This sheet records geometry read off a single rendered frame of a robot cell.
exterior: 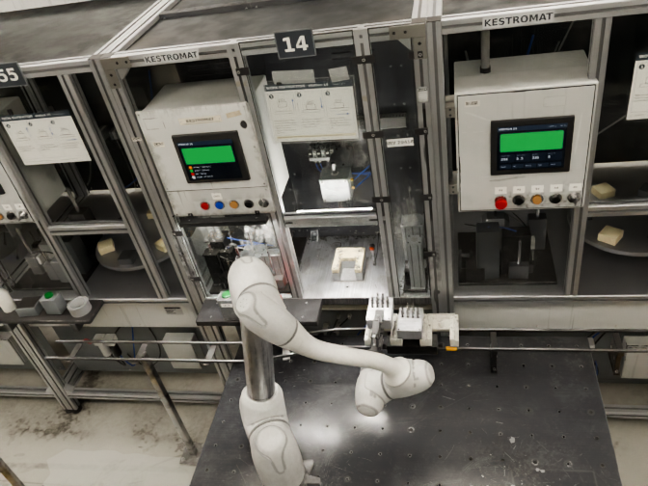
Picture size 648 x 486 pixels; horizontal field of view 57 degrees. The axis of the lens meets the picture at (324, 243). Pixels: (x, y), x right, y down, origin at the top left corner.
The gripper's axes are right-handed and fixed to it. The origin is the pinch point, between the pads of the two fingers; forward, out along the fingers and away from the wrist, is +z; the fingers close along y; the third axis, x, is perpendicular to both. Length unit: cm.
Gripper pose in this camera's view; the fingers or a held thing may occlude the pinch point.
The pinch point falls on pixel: (379, 321)
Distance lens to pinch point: 234.6
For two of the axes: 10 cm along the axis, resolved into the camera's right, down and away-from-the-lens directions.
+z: 1.7, -6.4, 7.5
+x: -9.7, 0.2, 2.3
